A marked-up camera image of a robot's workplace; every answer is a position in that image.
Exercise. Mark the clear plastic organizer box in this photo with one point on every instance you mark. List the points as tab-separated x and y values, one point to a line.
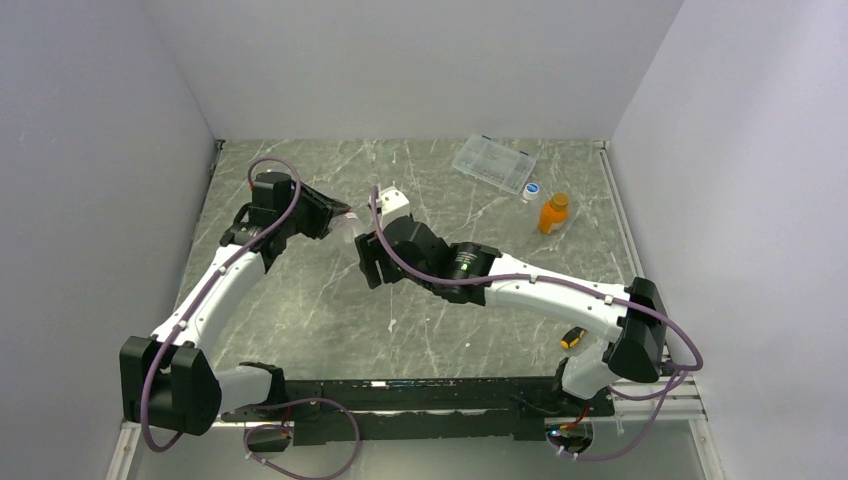
493	163

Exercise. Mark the clear red-label water bottle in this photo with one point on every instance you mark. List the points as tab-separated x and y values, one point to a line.
345	228

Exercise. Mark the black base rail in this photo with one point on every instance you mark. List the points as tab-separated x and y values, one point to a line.
519	408

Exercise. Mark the orange bottle cap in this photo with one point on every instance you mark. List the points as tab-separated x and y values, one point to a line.
559	201

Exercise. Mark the black yellow screwdriver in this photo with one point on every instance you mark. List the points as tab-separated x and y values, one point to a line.
572	338

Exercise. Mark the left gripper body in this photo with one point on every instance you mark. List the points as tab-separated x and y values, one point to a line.
310	217

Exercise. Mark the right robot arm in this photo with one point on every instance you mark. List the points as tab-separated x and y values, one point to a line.
626	320

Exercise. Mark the blue white bottle cap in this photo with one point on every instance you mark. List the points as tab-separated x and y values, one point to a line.
530	191

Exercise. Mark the orange juice bottle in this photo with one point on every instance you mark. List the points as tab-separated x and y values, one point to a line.
551	220

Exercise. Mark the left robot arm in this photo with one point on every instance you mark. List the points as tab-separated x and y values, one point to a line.
166	378

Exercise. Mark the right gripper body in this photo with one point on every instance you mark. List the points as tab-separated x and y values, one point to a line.
372	250

